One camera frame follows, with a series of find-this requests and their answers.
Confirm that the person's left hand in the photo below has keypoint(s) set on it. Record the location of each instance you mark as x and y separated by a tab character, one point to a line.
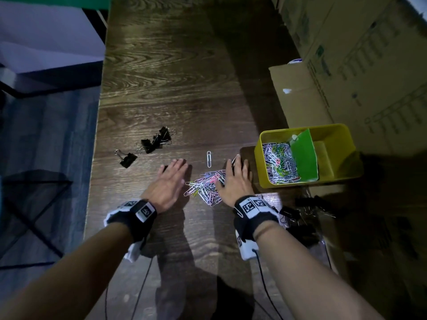
165	189

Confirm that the person's right hand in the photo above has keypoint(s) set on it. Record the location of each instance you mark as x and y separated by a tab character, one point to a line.
237	186

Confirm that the single white paper clip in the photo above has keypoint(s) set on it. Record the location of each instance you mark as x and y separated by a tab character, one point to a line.
239	212

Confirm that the pile of coloured paper clips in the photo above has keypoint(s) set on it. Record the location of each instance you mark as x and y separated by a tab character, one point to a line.
205	188

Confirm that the group of black binder clips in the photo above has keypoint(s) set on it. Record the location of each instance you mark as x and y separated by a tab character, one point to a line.
128	160

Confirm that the heap of paper clips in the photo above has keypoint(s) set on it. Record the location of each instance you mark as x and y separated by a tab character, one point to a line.
280	163

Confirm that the yellow plastic tray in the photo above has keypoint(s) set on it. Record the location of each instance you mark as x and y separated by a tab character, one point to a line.
340	146

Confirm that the person's right forearm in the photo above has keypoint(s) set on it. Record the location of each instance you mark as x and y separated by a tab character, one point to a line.
310	283

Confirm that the person's left forearm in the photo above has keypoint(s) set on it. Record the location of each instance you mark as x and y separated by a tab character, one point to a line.
66	279

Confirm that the large printed cardboard box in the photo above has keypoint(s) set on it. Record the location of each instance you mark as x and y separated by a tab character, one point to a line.
367	63

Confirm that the green divider card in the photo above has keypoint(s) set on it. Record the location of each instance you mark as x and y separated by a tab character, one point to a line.
304	156

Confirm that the flat cardboard sheet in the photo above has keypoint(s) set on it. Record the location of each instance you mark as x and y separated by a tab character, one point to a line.
297	103

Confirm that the white round lid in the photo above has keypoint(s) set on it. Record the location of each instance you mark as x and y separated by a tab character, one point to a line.
295	60

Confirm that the green cloth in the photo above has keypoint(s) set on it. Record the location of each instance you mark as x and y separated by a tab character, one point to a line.
50	2

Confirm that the white paper sheet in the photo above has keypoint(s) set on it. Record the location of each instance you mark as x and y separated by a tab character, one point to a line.
417	1

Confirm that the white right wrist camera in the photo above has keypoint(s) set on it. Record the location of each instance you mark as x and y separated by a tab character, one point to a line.
247	249

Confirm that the black stand frame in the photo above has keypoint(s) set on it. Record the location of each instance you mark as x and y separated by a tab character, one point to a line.
96	24

